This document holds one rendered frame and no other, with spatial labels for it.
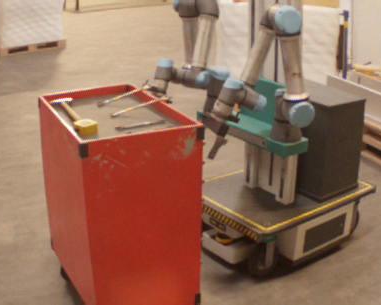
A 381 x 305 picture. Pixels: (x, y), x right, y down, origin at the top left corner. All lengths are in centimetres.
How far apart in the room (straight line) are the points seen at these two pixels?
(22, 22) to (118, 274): 750
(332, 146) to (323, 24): 285
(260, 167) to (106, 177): 131
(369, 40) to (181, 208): 454
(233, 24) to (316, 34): 81
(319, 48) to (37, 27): 514
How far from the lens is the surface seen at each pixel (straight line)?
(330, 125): 300
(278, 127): 274
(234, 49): 567
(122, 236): 222
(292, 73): 255
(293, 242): 300
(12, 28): 945
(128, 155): 210
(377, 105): 489
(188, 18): 302
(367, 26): 648
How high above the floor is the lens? 159
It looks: 19 degrees down
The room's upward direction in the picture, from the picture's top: 1 degrees clockwise
